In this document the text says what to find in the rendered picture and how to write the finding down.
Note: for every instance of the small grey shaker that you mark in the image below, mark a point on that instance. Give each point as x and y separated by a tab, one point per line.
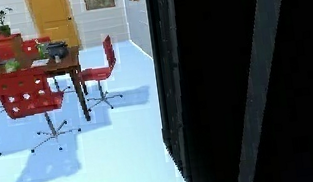
57	58

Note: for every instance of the black pot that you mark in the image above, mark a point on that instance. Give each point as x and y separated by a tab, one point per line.
57	49

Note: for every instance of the white paper sheet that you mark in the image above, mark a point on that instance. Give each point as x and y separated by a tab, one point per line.
40	62

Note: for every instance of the green cup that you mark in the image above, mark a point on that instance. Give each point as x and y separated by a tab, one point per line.
42	50

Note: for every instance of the yellow room door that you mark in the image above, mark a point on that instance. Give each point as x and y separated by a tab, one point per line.
54	18

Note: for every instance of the green lettuce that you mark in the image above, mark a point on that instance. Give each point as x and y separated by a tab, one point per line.
12	65

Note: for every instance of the green house plant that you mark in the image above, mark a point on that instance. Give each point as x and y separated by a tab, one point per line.
1	19

